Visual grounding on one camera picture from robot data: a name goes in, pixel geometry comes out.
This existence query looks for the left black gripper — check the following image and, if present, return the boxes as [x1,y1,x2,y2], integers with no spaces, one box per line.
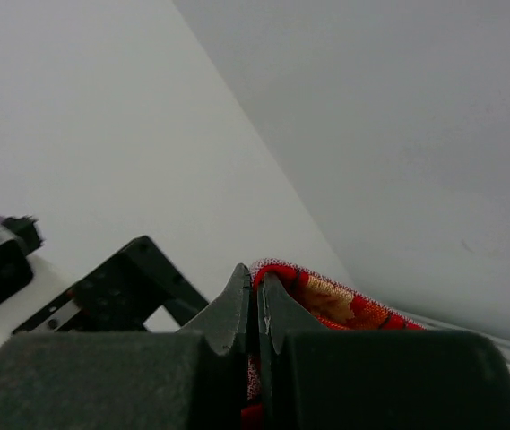
[13,236,208,333]

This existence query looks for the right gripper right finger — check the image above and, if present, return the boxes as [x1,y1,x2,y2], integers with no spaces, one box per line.
[256,273,326,354]

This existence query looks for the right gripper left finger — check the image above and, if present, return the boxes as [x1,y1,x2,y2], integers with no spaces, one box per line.
[177,263,251,356]

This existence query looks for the red patterned pillowcase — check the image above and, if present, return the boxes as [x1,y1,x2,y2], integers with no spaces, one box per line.
[241,258,425,429]

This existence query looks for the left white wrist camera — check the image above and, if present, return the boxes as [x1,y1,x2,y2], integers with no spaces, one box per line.
[0,216,67,345]

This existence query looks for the aluminium table frame rail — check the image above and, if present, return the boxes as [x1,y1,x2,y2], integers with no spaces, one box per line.
[397,308,510,375]

